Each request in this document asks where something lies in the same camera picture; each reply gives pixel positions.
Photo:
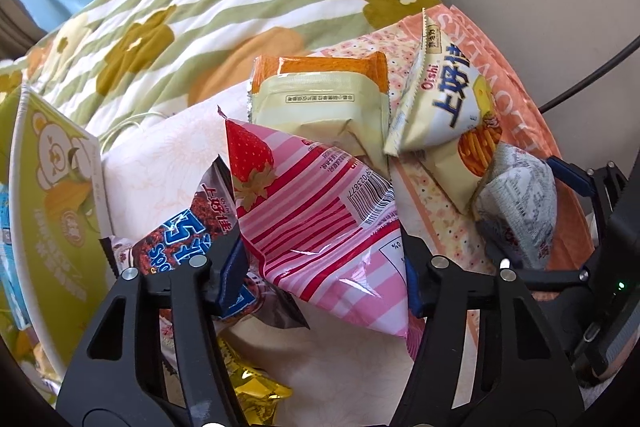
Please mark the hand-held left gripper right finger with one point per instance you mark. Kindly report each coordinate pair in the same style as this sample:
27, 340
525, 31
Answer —
415, 279

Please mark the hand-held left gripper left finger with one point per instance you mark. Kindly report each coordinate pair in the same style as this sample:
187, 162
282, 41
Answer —
231, 269

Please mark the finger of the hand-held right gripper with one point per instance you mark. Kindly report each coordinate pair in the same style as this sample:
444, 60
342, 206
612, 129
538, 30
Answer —
555, 279
570, 173

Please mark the silver snack bag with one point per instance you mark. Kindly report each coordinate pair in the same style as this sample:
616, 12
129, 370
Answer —
520, 202

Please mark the pink striped strawberry snack bag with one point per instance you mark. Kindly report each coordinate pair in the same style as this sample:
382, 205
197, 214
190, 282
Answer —
310, 227

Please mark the green bear paper bag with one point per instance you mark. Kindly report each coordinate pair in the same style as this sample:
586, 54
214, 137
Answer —
55, 187

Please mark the light blue snack bag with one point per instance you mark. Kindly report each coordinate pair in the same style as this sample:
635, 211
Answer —
9, 257

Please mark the dark chocolate snack bag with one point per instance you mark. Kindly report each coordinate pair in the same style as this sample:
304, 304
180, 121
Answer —
175, 232

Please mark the yellow gold snack bag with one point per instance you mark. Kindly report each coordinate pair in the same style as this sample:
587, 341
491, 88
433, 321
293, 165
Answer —
255, 387

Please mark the peach floral cloth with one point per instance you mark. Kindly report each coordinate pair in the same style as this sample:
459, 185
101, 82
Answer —
500, 57

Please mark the white yellow sticks snack bag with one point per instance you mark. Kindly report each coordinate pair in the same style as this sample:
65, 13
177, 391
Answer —
445, 97

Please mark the orange cream snack bag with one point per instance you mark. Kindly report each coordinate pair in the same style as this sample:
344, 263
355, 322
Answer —
310, 102

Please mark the floral striped blanket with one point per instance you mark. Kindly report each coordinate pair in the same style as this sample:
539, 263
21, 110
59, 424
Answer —
210, 12

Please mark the brown curtain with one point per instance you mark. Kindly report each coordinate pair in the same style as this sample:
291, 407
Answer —
12, 24

